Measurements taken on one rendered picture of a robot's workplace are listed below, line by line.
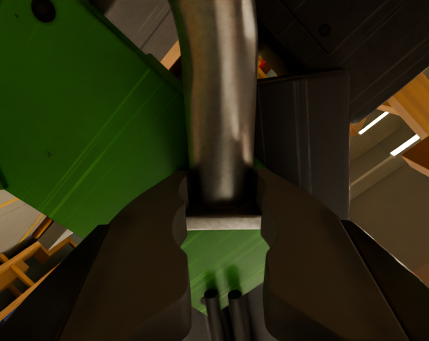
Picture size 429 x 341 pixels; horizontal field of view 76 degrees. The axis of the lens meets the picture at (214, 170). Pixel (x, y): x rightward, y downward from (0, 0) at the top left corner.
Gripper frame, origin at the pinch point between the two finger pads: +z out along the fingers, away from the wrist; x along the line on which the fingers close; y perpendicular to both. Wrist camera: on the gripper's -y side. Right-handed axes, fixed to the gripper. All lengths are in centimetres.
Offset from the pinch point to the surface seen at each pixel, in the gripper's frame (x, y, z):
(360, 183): 355, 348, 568
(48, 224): -20.6, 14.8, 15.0
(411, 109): 57, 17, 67
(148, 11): -13, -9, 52
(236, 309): 0.9, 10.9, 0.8
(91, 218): -8.0, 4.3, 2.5
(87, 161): -7.3, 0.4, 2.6
